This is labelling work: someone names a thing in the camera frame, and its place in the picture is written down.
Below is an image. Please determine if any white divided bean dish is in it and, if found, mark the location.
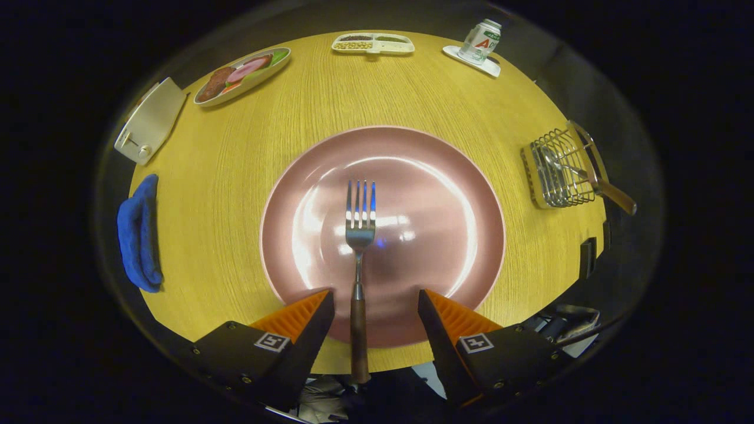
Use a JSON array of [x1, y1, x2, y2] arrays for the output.
[[331, 32, 415, 57]]

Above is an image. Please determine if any wooden handled metal fork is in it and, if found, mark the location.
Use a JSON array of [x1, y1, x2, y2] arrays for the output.
[[345, 180, 377, 385]]

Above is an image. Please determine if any pink ham slice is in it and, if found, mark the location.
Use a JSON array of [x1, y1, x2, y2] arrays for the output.
[[227, 58, 269, 83]]

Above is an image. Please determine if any white toaster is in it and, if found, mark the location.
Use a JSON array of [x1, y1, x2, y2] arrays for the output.
[[114, 77, 188, 166]]

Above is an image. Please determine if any blue folded cloth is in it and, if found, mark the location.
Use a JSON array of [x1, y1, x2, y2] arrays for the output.
[[116, 174, 164, 294]]

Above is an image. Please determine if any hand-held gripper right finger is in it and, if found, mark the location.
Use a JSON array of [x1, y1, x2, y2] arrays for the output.
[[418, 289, 563, 410]]

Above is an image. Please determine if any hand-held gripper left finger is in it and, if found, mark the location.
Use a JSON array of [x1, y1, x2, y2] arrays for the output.
[[191, 289, 335, 413]]

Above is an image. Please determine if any beige crumpled cloth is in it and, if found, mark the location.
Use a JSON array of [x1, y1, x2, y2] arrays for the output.
[[551, 305, 601, 343]]

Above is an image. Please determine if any round white food plate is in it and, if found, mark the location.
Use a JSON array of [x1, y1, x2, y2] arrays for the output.
[[193, 47, 292, 108]]

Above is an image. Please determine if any pink plate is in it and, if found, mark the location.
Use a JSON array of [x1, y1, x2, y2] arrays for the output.
[[260, 125, 506, 348]]

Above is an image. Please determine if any metal wire basket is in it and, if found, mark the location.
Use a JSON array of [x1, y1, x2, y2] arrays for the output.
[[521, 120, 610, 210]]

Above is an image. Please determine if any wooden handled metal spoon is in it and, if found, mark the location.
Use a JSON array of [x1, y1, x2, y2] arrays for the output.
[[539, 145, 638, 216]]

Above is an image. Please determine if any white drink bottle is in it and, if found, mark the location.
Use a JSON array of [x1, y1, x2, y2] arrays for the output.
[[458, 19, 502, 65]]

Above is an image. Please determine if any white square coaster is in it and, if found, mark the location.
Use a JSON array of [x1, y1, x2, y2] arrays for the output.
[[442, 45, 502, 78]]

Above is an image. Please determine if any long brown meat piece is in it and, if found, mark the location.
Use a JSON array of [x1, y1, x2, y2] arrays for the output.
[[197, 67, 236, 102]]

